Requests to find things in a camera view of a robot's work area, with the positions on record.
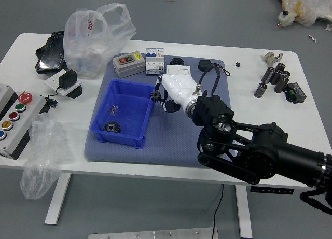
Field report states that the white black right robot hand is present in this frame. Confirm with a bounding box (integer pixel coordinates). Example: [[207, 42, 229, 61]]
[[155, 73, 203, 114]]

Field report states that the big black gear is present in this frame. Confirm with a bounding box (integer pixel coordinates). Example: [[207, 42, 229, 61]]
[[103, 121, 122, 133]]

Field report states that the blue plastic box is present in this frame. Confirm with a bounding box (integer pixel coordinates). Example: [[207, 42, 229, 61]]
[[89, 79, 156, 149]]

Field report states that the grey coloured-button control box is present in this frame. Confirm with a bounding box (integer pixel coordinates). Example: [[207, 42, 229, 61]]
[[0, 82, 47, 161]]

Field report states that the white blue circuit breaker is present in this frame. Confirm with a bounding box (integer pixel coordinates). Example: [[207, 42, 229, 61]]
[[145, 47, 166, 76]]

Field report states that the blue-grey mat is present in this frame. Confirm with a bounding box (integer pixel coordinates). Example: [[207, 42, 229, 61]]
[[84, 54, 231, 170]]

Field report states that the white grey connector plug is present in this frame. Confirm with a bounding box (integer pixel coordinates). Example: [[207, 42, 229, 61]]
[[263, 51, 283, 65]]

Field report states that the large clear plastic bag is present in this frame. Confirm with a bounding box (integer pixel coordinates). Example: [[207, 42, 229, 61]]
[[63, 3, 137, 79]]

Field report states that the black stand block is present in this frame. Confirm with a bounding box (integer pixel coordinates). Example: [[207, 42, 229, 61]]
[[66, 85, 84, 99]]

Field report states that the black power adapter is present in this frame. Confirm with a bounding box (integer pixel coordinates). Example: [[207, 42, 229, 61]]
[[57, 69, 78, 91]]

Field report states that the black green terminal module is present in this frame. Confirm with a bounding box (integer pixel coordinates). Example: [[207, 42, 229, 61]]
[[284, 82, 307, 104]]

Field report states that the white part with black cap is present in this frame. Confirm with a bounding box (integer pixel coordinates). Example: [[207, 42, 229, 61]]
[[276, 10, 295, 27]]

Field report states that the white socket plate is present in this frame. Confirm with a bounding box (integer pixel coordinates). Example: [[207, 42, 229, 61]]
[[44, 69, 83, 97]]

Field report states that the black textured package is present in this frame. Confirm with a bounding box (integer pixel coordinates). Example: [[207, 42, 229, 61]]
[[35, 30, 68, 74]]

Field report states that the black table control panel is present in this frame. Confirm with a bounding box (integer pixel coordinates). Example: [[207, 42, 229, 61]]
[[250, 187, 295, 195]]

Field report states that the white table leg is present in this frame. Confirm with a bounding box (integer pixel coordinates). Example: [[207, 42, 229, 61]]
[[234, 186, 254, 238], [44, 173, 72, 226]]

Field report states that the crumpled clear plastic bag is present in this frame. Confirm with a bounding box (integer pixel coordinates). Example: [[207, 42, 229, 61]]
[[20, 113, 75, 200]]

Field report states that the plastic-wrapped yellow white heap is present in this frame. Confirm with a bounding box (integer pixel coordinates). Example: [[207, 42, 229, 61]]
[[268, 0, 332, 29]]

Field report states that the white wall switch plate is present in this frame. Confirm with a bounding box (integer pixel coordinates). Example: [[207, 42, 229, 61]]
[[165, 64, 192, 78]]

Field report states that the black module with wires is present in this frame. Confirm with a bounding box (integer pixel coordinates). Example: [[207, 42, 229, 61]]
[[197, 60, 231, 76]]

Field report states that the grey red-green switch box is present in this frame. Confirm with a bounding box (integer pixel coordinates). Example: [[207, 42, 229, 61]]
[[113, 51, 146, 79]]

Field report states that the black adapter cord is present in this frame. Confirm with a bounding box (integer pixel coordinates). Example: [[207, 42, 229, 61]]
[[45, 87, 62, 109]]

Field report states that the black hanging power cable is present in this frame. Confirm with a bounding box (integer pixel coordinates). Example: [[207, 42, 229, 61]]
[[212, 184, 225, 239]]

